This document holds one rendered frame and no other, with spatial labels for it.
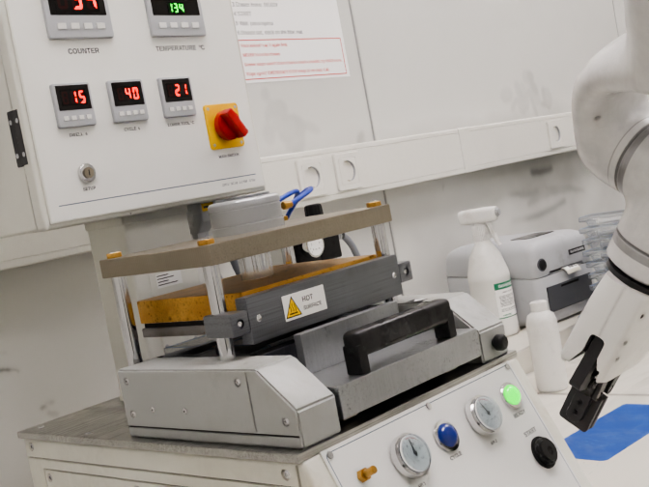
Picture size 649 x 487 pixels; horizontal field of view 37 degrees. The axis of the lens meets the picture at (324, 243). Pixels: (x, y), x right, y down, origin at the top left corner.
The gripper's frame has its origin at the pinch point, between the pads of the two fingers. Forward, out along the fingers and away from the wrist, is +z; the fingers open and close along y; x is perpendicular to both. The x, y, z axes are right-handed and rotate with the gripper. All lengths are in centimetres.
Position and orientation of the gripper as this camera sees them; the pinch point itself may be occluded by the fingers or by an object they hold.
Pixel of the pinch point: (582, 406)
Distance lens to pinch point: 98.8
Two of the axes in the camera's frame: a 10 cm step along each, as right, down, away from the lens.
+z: -2.6, 8.6, 4.4
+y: -6.7, 1.7, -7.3
